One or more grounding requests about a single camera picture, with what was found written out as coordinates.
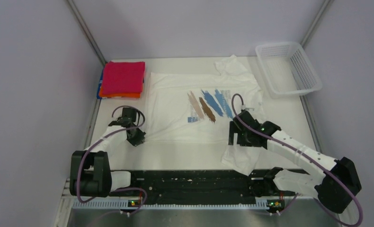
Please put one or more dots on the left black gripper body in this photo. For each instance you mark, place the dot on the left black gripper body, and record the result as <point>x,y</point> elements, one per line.
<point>135,139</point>

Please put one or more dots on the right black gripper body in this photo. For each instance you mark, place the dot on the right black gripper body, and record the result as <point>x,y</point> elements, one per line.
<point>242,137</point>

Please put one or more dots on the white printed t-shirt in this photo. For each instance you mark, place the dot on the white printed t-shirt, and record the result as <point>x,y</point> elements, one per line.
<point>198,108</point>

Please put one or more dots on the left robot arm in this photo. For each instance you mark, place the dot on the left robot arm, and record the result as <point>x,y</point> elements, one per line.
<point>91,174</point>

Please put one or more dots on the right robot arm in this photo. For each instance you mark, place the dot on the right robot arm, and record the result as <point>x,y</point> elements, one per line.
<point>332,182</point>

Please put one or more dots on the orange folded t-shirt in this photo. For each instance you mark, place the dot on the orange folded t-shirt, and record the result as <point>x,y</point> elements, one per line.
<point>119,94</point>

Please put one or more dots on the red folded t-shirt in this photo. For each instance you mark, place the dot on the red folded t-shirt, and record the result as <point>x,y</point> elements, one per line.
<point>123,78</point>

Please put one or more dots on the blue folded t-shirt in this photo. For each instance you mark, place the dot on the blue folded t-shirt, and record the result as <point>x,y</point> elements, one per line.
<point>99,86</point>

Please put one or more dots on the right controller board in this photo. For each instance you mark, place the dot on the right controller board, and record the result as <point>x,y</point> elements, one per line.
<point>272,205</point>

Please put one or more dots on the controller board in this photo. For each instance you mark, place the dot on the controller board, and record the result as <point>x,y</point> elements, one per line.
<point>272,205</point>
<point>130,203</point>

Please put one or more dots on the white plastic basket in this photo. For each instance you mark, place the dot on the white plastic basket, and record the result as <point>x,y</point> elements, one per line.
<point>287,70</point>

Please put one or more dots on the left controller board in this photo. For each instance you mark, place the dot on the left controller board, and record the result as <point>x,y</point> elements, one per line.
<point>130,203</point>

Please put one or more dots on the black mounting base rail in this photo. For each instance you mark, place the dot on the black mounting base rail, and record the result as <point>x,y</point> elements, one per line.
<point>204,187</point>

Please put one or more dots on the left aluminium frame post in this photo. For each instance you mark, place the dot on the left aluminium frame post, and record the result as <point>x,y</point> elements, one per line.
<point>86,31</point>

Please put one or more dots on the aluminium frame post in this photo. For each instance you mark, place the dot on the aluminium frame post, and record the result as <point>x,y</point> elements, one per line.
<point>86,31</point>
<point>316,21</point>

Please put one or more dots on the right aluminium frame post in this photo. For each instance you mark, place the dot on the right aluminium frame post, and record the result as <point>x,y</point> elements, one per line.
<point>316,21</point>

